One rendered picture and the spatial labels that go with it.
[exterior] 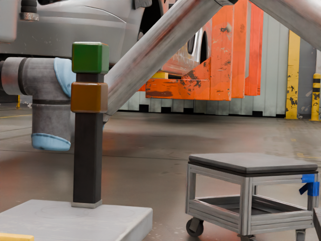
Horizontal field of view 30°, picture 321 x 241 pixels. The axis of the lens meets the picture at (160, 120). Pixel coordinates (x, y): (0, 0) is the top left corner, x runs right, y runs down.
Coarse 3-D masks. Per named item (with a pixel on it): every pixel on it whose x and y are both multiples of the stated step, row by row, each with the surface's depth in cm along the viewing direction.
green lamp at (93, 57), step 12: (72, 48) 75; (84, 48) 75; (96, 48) 74; (108, 48) 78; (72, 60) 75; (84, 60) 75; (96, 60) 75; (108, 60) 78; (84, 72) 75; (96, 72) 75
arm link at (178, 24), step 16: (192, 0) 138; (208, 0) 137; (224, 0) 136; (176, 16) 139; (192, 16) 138; (208, 16) 140; (160, 32) 141; (176, 32) 140; (192, 32) 141; (144, 48) 143; (160, 48) 142; (176, 48) 143; (128, 64) 145; (144, 64) 144; (160, 64) 145; (112, 80) 146; (128, 80) 145; (144, 80) 147; (112, 96) 147; (128, 96) 149; (112, 112) 151
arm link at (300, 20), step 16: (256, 0) 120; (272, 0) 117; (288, 0) 115; (304, 0) 114; (320, 0) 113; (272, 16) 120; (288, 16) 116; (304, 16) 114; (320, 16) 113; (304, 32) 116; (320, 32) 113; (320, 48) 116
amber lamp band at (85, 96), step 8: (72, 88) 75; (80, 88) 75; (88, 88) 75; (96, 88) 75; (104, 88) 76; (72, 96) 75; (80, 96) 75; (88, 96) 75; (96, 96) 75; (104, 96) 77; (72, 104) 76; (80, 104) 75; (88, 104) 75; (96, 104) 75; (104, 104) 77; (80, 112) 76; (88, 112) 75; (96, 112) 75; (104, 112) 78
